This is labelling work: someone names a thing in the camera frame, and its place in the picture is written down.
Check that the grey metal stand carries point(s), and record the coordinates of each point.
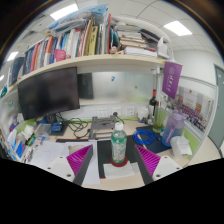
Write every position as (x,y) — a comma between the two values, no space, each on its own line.
(101,126)

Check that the white paper napkin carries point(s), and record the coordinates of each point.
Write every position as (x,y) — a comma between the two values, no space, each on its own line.
(120,171)

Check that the small blue box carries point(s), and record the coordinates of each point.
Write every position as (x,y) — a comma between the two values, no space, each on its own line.
(56,127)

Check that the wall shelf with books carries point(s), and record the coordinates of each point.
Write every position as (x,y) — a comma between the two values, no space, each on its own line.
(93,50)

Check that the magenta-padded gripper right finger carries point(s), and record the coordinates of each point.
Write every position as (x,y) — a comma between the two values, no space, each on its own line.
(166,166)

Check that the dark wine bottle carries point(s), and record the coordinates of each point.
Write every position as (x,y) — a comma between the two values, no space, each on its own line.
(153,105)

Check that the purple hanging pennant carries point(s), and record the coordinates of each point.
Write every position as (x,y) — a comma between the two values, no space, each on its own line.
(171,80)

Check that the ceiling lights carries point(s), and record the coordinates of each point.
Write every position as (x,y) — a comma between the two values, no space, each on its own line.
(177,28)

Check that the crumpled white tissue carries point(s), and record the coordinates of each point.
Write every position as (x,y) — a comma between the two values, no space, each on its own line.
(180,146)

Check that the clear plastic box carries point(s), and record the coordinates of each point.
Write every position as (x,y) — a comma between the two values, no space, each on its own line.
(43,129)

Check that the black computer monitor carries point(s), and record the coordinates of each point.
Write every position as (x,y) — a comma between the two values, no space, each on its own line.
(48,93)

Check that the photo poster board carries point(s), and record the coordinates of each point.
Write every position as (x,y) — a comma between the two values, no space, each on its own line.
(193,106)

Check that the green-labelled clear drink bottle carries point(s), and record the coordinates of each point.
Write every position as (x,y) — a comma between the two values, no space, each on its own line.
(119,145)

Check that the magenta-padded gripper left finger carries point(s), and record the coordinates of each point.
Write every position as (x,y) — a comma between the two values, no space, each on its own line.
(58,166)

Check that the purple translucent water jug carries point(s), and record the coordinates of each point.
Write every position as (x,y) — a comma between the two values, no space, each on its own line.
(173,130)

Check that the white round jar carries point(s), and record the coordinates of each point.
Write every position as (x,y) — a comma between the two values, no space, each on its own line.
(143,114)

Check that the black wall panel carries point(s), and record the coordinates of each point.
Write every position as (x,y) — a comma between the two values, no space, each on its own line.
(85,86)

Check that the glass with green plant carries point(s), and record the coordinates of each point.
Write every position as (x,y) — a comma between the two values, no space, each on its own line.
(159,123)

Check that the white wall power socket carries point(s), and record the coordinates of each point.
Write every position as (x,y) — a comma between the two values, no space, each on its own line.
(129,110)
(116,110)
(102,111)

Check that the handwritten white paper sheet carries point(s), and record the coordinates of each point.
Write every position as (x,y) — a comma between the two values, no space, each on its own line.
(46,153)

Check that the black desk mat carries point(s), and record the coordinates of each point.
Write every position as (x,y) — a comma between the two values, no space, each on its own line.
(104,153)

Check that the grey door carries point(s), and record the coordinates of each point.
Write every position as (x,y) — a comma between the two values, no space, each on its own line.
(217,106)

